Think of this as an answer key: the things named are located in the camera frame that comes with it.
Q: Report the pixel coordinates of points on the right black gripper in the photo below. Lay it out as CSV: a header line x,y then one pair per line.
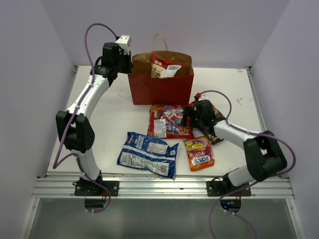
x,y
190,111

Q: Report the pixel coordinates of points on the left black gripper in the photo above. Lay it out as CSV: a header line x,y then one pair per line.
x,y
129,65

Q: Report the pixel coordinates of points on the red assorted candy bag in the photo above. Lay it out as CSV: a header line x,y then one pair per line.
x,y
165,123

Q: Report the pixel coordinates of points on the red paper bag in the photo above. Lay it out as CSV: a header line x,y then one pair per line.
x,y
146,90

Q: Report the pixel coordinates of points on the red white chips bag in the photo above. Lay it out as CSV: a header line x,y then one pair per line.
x,y
163,68

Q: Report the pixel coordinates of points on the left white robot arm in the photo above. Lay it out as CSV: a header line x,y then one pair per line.
x,y
75,132

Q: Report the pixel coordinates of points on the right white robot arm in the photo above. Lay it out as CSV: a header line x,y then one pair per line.
x,y
263,155

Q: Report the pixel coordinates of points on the brown kettle chips bag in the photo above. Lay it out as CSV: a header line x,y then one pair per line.
x,y
210,133

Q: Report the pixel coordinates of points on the orange Fox's candy bag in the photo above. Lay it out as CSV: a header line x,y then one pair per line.
x,y
199,153

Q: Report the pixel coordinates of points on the blue white snack bag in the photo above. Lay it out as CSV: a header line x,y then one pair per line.
x,y
148,153

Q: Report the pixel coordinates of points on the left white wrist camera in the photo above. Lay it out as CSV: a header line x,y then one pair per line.
x,y
124,42

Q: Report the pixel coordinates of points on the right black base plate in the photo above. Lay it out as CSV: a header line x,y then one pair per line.
x,y
221,186

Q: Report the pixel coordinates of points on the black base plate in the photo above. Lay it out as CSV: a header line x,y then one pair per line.
x,y
100,188
221,186

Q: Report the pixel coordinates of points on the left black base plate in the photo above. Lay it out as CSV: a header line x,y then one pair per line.
x,y
100,188

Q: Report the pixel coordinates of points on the aluminium front rail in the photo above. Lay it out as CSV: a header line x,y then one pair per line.
x,y
153,187

